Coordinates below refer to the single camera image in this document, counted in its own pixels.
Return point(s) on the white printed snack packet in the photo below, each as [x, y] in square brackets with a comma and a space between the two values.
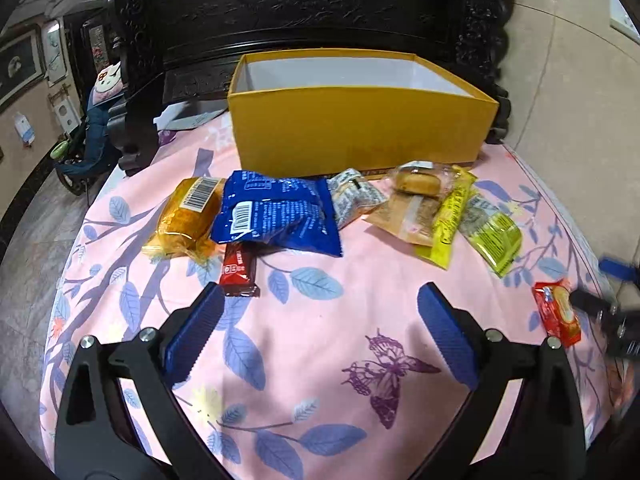
[355, 197]

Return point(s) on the white wall panel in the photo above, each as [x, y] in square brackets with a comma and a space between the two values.
[626, 22]

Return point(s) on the dark carved wooden cabinet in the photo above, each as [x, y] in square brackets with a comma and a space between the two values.
[310, 10]

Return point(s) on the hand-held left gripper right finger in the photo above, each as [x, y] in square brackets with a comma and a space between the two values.
[450, 335]

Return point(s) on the dark framed picture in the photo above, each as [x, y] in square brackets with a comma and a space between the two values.
[17, 65]

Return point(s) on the green plastic item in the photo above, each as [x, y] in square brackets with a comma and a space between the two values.
[60, 149]

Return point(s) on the white scroll painting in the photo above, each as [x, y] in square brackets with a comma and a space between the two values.
[55, 52]

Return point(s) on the white paper sheet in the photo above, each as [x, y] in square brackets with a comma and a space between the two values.
[190, 115]

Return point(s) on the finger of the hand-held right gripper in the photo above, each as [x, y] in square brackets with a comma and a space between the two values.
[617, 267]
[592, 302]

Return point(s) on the green yellow snack packet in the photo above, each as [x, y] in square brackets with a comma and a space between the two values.
[492, 240]

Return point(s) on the pink floral tablecloth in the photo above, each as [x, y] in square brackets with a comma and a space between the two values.
[320, 350]

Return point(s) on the white face print cushion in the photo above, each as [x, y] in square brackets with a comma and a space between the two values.
[107, 82]

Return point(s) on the white wall box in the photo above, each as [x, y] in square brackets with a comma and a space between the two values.
[66, 114]

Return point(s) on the red biscuit packet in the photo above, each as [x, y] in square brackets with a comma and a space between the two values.
[557, 310]

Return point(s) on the dark teal stroller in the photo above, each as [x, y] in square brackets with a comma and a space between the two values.
[90, 135]

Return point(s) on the orange cake packet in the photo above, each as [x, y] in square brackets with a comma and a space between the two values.
[185, 225]

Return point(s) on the blue snack packet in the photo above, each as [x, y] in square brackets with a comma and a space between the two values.
[280, 215]

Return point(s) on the long yellow snack packet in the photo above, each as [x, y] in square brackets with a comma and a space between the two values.
[447, 225]

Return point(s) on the white blue wall holder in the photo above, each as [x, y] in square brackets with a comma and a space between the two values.
[24, 130]

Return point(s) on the yellow cardboard box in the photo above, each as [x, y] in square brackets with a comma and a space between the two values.
[350, 125]

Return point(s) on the tan pastry packet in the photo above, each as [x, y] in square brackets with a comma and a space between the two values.
[405, 215]

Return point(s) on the red chocolate bar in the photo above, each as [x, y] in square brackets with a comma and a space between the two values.
[237, 270]

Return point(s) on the round pastry clear packet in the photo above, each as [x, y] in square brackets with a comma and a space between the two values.
[415, 180]

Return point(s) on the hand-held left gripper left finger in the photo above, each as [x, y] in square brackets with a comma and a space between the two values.
[195, 330]

